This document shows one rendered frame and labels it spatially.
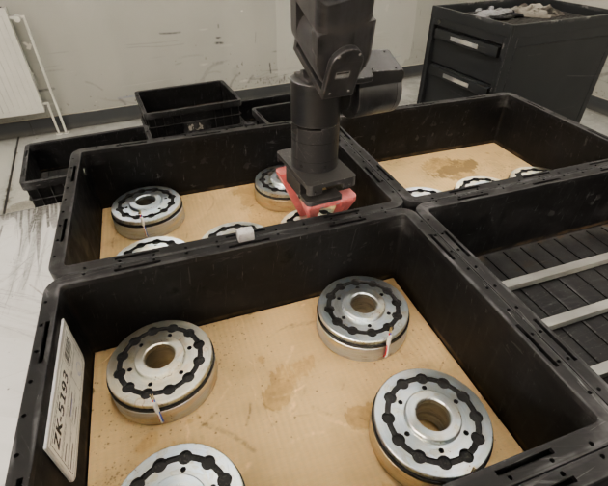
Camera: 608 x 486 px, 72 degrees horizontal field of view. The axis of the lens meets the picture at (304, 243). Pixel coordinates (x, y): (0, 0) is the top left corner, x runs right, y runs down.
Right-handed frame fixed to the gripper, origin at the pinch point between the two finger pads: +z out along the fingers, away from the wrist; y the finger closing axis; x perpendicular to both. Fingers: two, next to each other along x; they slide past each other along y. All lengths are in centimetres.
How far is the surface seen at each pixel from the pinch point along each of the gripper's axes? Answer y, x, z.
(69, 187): 12.2, 29.0, -6.0
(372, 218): -9.7, -2.8, -6.0
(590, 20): 76, -152, -1
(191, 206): 17.1, 14.0, 4.1
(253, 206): 13.0, 4.7, 4.1
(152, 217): 12.2, 20.3, 1.2
